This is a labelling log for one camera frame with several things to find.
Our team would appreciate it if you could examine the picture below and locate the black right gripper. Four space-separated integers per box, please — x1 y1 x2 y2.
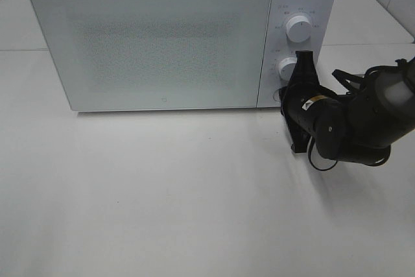
279 50 340 154

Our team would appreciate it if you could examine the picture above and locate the white round door button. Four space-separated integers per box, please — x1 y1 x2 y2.
272 89 283 103

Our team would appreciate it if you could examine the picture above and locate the white microwave knob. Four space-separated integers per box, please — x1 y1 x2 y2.
278 57 297 81
285 13 313 43

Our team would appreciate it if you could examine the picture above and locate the white microwave door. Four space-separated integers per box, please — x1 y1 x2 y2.
31 0 270 112

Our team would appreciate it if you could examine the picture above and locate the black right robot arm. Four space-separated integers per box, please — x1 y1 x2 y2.
279 51 414 167

